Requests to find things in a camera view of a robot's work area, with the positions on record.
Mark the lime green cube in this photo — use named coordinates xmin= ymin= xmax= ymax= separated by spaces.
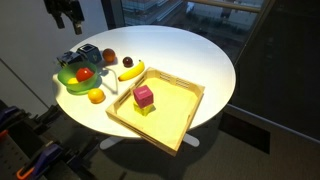
xmin=133 ymin=101 xmax=156 ymax=117

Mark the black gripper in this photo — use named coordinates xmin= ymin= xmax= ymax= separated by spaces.
xmin=43 ymin=0 xmax=85 ymax=36

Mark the white table base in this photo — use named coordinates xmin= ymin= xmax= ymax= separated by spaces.
xmin=99 ymin=133 xmax=201 ymax=150

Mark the metal balcony handrail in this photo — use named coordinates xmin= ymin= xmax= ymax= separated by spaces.
xmin=186 ymin=0 xmax=264 ymax=14

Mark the blue clamp with orange trigger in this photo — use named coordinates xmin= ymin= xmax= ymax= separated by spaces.
xmin=15 ymin=143 xmax=64 ymax=180

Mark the magenta cube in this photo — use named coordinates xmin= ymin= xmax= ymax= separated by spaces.
xmin=132 ymin=84 xmax=155 ymax=109

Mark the red apple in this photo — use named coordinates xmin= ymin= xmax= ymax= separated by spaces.
xmin=75 ymin=67 xmax=95 ymax=83

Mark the green translucent bowl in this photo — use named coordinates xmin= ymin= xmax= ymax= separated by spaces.
xmin=57 ymin=60 xmax=99 ymax=93

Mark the blue and black clamp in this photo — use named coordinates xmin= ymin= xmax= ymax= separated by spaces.
xmin=0 ymin=105 xmax=31 ymax=134

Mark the black bar clamp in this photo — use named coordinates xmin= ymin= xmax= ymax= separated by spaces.
xmin=33 ymin=103 xmax=64 ymax=128

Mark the black perforated mounting board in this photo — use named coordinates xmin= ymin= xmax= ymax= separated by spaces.
xmin=0 ymin=133 xmax=24 ymax=180

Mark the yellow banana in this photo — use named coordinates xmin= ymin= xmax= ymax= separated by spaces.
xmin=117 ymin=59 xmax=146 ymax=82

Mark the dark window frame post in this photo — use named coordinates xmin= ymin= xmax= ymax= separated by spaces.
xmin=100 ymin=0 xmax=126 ymax=31

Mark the yellow-orange round fruit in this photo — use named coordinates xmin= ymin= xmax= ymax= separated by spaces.
xmin=87 ymin=87 xmax=106 ymax=104

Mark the light wooden tray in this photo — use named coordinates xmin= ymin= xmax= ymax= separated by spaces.
xmin=105 ymin=66 xmax=206 ymax=157

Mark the dark purple plum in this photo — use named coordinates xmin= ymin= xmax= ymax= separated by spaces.
xmin=122 ymin=56 xmax=134 ymax=68

